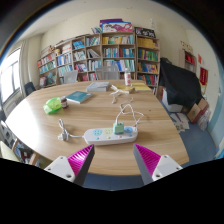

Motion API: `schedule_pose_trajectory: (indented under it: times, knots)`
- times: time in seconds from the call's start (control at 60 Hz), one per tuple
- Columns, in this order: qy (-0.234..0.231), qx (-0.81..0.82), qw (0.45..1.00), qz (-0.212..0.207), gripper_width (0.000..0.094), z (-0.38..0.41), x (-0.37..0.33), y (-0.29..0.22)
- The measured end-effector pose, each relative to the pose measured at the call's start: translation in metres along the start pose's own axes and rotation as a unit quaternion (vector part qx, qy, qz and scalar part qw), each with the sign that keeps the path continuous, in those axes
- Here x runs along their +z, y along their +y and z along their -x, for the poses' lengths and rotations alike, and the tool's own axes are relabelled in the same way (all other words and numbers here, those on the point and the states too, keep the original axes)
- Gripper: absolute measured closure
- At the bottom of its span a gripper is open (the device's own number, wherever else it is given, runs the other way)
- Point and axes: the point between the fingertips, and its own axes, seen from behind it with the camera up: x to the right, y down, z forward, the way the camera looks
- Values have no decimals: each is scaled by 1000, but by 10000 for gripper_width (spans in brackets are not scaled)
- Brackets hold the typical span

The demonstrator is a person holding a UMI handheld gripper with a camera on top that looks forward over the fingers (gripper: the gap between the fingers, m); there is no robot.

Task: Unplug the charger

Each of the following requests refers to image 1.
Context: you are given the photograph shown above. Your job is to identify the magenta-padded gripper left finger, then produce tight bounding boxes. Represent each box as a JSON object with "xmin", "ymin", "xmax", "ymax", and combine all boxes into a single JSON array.
[{"xmin": 44, "ymin": 144, "xmax": 96, "ymax": 187}]

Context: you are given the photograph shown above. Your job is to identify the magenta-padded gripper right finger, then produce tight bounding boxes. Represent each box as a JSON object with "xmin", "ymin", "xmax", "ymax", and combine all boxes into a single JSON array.
[{"xmin": 133, "ymin": 143, "xmax": 184, "ymax": 186}]

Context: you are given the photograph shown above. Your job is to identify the green charger block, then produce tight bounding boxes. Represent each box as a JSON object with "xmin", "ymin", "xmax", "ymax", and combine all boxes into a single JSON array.
[{"xmin": 112, "ymin": 122, "xmax": 125, "ymax": 135}]

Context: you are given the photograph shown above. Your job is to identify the white charger cable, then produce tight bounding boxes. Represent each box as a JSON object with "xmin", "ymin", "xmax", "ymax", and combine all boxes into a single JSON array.
[{"xmin": 114, "ymin": 96, "xmax": 145, "ymax": 129}]

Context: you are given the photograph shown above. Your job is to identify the papers on floor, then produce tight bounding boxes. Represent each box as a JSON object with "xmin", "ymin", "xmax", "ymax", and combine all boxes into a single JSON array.
[{"xmin": 169, "ymin": 112, "xmax": 191, "ymax": 133}]

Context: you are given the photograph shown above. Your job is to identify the white power strip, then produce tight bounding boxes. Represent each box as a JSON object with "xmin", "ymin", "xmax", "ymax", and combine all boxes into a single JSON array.
[{"xmin": 82, "ymin": 125, "xmax": 139, "ymax": 146}]

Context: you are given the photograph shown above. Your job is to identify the white box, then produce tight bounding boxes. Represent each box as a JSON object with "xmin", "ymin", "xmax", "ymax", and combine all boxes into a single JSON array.
[{"xmin": 161, "ymin": 88, "xmax": 184, "ymax": 113}]

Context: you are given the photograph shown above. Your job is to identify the green plastic bag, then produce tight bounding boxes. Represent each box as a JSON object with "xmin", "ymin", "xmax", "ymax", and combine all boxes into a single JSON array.
[{"xmin": 43, "ymin": 96, "xmax": 63, "ymax": 115}]

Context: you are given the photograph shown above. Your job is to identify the cardboard box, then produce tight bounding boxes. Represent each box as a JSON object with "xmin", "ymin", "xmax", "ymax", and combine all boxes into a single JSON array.
[{"xmin": 186, "ymin": 97, "xmax": 210, "ymax": 125}]

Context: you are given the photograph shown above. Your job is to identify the small red-lidded jar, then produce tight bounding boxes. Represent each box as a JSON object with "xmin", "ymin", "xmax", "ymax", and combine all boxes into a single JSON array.
[{"xmin": 59, "ymin": 95, "xmax": 69, "ymax": 109}]

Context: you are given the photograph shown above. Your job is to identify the teal book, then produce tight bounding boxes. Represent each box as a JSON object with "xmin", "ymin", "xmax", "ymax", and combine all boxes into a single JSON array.
[{"xmin": 65, "ymin": 90, "xmax": 94, "ymax": 105}]

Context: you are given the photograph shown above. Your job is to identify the yellow book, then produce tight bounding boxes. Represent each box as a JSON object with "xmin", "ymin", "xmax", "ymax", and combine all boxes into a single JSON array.
[
  {"xmin": 131, "ymin": 81, "xmax": 153, "ymax": 93},
  {"xmin": 114, "ymin": 84, "xmax": 136, "ymax": 95}
]

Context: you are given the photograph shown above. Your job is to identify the dark chair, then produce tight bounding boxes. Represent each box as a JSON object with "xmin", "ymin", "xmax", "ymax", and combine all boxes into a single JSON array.
[{"xmin": 23, "ymin": 81, "xmax": 37, "ymax": 97}]

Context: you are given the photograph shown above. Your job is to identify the black cloth cover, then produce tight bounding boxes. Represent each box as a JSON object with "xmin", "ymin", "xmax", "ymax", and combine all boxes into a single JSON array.
[{"xmin": 158, "ymin": 57, "xmax": 203, "ymax": 109}]

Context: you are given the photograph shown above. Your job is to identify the grey book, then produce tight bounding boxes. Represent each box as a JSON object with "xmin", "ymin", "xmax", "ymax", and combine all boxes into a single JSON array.
[{"xmin": 86, "ymin": 81, "xmax": 111, "ymax": 93}]

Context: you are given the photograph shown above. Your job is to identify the white chair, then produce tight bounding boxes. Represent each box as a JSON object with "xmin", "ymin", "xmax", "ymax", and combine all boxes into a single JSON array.
[{"xmin": 63, "ymin": 69, "xmax": 79, "ymax": 85}]

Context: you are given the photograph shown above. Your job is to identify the white bottle with red label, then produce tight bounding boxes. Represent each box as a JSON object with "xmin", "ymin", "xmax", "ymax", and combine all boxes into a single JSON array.
[{"xmin": 123, "ymin": 67, "xmax": 132, "ymax": 88}]

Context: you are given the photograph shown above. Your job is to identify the red hanging decoration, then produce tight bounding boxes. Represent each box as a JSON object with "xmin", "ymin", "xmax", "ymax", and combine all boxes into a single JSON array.
[{"xmin": 199, "ymin": 66, "xmax": 209, "ymax": 86}]

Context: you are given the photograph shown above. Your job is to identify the window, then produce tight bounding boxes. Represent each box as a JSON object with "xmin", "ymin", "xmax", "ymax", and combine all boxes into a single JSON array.
[{"xmin": 0, "ymin": 48, "xmax": 22, "ymax": 103}]

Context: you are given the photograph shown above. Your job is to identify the grey mesh chair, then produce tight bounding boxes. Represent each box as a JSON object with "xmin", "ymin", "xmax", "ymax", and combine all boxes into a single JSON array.
[{"xmin": 94, "ymin": 65, "xmax": 120, "ymax": 81}]

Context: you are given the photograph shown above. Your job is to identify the wooden bookshelf unit with books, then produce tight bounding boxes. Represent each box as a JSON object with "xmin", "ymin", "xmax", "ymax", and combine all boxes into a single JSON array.
[{"xmin": 37, "ymin": 18, "xmax": 161, "ymax": 89}]

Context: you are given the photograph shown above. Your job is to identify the white power strip cord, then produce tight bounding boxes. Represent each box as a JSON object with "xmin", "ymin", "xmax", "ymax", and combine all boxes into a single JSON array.
[{"xmin": 57, "ymin": 118, "xmax": 84, "ymax": 142}]

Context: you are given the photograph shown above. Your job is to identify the short white cable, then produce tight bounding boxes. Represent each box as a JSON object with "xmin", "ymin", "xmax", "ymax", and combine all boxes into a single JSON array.
[{"xmin": 110, "ymin": 84, "xmax": 130, "ymax": 105}]

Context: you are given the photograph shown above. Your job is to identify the small wooden wall shelf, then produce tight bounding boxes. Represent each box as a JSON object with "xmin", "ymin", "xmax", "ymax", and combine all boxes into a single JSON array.
[{"xmin": 181, "ymin": 48, "xmax": 198, "ymax": 74}]

